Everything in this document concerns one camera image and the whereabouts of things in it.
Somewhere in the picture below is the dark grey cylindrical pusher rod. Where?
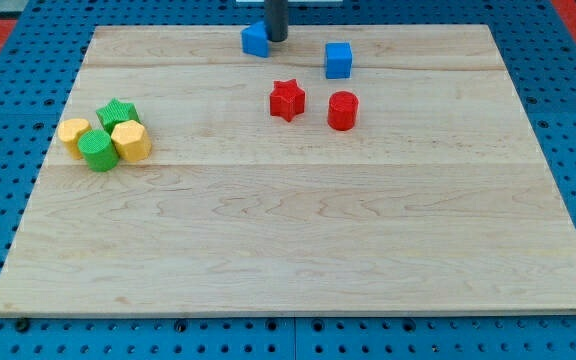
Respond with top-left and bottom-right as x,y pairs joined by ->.
263,0 -> 289,42

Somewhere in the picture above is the blue triangle block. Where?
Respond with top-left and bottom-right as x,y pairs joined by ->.
240,21 -> 270,58

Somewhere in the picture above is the red cylinder block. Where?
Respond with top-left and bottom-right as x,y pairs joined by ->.
327,91 -> 359,131

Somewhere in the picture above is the blue cube block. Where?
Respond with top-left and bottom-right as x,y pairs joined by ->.
324,42 -> 353,79

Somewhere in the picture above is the green cylinder block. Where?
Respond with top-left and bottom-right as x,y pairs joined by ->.
77,129 -> 119,172

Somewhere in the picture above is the yellow hexagon block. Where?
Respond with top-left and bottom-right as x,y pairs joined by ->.
111,120 -> 152,162

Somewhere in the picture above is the light wooden board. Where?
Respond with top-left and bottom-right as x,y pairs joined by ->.
0,25 -> 576,318

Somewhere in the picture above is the green star block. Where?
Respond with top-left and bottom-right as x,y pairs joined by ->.
96,98 -> 140,134

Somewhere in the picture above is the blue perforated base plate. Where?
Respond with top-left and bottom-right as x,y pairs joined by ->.
0,1 -> 576,359

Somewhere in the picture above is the yellow heart block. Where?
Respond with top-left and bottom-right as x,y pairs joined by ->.
57,118 -> 92,159

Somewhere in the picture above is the red star block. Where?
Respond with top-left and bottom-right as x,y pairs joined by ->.
269,79 -> 306,122

